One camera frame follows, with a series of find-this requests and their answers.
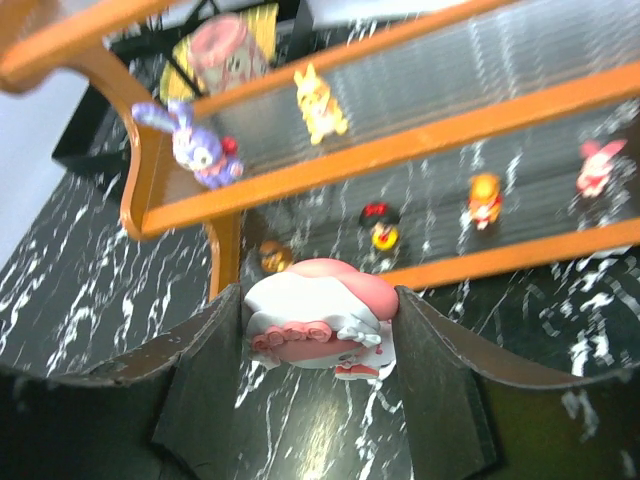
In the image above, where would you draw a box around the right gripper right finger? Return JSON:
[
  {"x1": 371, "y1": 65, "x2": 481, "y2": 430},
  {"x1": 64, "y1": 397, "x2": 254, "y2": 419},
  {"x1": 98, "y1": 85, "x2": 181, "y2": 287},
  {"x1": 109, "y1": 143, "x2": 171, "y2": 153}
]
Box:
[{"x1": 393, "y1": 287, "x2": 639, "y2": 479}]

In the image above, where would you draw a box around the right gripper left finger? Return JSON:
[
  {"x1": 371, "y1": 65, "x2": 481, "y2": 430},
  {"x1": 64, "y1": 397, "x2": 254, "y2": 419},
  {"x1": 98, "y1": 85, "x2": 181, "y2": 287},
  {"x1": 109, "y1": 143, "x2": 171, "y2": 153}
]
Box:
[{"x1": 1, "y1": 284, "x2": 242, "y2": 479}]

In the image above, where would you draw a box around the pink flamingo toy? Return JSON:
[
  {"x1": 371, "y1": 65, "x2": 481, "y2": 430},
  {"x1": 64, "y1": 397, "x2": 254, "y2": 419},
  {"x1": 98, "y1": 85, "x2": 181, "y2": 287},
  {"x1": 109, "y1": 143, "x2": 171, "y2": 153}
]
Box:
[{"x1": 243, "y1": 258, "x2": 399, "y2": 381}]

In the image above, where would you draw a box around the purple bunny toy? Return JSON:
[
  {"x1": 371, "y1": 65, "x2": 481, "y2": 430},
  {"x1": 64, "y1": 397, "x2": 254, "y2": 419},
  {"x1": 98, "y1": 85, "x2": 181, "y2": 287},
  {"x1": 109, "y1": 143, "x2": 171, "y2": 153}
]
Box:
[{"x1": 131, "y1": 99, "x2": 244, "y2": 190}]

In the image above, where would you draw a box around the small orange figure toy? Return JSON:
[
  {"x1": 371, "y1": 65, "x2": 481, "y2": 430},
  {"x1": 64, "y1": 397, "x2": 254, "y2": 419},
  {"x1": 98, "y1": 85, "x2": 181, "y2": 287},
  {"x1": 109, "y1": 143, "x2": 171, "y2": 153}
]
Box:
[{"x1": 293, "y1": 63, "x2": 349, "y2": 145}]

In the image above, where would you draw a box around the brown figure toy on shelf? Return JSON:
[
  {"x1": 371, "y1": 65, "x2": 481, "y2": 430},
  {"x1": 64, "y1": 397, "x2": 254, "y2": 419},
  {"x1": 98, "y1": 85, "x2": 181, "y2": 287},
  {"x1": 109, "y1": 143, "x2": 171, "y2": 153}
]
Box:
[{"x1": 259, "y1": 240, "x2": 294, "y2": 274}]

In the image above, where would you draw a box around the orange figure toy on shelf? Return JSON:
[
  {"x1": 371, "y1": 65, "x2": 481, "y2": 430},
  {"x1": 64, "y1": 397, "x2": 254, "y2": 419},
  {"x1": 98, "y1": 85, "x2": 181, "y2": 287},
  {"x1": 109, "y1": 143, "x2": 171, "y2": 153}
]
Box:
[{"x1": 468, "y1": 172, "x2": 502, "y2": 230}]

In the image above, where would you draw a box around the orange clear display shelf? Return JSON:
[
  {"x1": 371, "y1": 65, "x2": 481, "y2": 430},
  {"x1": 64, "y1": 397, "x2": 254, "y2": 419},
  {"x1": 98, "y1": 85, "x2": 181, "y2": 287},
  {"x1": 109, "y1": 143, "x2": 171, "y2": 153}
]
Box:
[{"x1": 1, "y1": 1, "x2": 639, "y2": 292}]

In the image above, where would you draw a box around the black marble pattern mat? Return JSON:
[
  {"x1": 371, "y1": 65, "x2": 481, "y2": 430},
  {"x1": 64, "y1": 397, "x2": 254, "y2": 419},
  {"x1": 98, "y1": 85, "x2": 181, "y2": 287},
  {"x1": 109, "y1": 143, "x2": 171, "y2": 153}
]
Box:
[{"x1": 0, "y1": 14, "x2": 640, "y2": 480}]

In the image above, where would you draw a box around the black haired figure toy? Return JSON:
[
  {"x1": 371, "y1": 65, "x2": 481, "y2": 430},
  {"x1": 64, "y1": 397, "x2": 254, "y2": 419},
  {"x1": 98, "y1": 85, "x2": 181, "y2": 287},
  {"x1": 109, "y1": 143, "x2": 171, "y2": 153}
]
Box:
[{"x1": 358, "y1": 201, "x2": 401, "y2": 252}]

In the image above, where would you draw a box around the pink pig toy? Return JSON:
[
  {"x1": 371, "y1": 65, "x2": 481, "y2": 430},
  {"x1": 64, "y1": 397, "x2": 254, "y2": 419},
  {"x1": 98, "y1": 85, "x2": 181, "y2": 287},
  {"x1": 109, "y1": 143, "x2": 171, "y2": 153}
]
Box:
[{"x1": 576, "y1": 140, "x2": 627, "y2": 198}]

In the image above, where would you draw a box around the yellow patterned bowl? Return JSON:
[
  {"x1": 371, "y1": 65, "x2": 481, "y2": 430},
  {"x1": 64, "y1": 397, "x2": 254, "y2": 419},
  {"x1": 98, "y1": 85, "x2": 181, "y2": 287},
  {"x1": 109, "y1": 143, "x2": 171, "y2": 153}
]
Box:
[{"x1": 159, "y1": 3, "x2": 279, "y2": 101}]

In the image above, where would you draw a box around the pink mug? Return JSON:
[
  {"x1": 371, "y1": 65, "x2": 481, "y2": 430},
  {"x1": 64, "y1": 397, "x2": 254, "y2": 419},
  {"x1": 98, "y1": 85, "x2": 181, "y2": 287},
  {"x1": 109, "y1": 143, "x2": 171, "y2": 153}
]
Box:
[{"x1": 187, "y1": 14, "x2": 269, "y2": 95}]

